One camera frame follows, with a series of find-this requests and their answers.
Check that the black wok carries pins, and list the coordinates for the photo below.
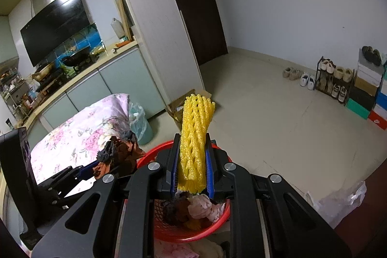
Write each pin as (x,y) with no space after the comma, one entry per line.
(75,58)

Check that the metal spice rack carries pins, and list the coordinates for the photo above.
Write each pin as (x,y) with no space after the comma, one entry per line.
(15,91)

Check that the group of assorted shoes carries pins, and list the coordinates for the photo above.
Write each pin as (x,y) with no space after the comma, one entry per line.
(338,76)

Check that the pink floral blanket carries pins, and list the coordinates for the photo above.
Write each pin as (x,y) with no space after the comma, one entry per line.
(78,134)

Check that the white plastic jug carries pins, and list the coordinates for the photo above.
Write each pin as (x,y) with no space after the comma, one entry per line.
(117,28)

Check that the red plastic basket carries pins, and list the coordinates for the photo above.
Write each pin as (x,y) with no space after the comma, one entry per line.
(181,232)

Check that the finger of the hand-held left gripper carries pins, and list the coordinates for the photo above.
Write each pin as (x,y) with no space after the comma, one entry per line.
(86,173)

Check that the pale green upper cabinets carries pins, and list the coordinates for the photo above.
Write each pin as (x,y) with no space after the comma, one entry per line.
(6,40)

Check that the wooden cutting board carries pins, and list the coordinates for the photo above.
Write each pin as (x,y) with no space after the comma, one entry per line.
(125,19)

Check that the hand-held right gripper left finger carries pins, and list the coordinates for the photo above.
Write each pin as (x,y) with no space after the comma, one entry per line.
(173,175)

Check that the white shoe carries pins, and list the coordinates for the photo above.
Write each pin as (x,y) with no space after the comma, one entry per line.
(311,82)
(304,79)

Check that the green bin with plastic liner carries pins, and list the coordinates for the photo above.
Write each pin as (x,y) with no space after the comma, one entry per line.
(140,126)

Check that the kitchen counter with cabinets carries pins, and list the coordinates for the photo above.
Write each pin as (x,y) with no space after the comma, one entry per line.
(121,76)

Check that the orange and green vegetables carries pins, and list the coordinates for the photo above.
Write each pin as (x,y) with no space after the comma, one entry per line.
(122,42)

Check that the golden cooking pot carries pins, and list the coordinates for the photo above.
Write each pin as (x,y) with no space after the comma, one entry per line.
(42,72)

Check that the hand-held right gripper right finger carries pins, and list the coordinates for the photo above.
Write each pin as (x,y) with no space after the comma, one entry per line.
(210,175)

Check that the beige shoe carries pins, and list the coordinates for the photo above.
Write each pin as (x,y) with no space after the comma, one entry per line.
(287,72)
(294,74)

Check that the stack of shoe boxes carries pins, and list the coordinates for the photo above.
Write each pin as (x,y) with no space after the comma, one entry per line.
(367,94)

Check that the orange black wrapper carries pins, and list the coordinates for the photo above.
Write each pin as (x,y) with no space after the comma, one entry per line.
(118,152)

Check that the clear plastic bag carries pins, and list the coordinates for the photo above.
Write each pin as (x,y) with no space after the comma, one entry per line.
(338,200)

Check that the black induction cooker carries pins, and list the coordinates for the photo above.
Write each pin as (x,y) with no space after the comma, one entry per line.
(51,78)

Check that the cardboard box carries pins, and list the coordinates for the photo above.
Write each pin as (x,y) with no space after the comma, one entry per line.
(177,108)

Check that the black range hood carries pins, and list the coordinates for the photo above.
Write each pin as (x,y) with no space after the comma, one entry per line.
(54,22)

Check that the dark shoe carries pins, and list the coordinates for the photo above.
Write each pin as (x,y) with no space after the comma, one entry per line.
(376,57)
(367,52)

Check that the black shoe rack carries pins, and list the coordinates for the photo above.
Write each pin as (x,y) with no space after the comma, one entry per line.
(317,76)

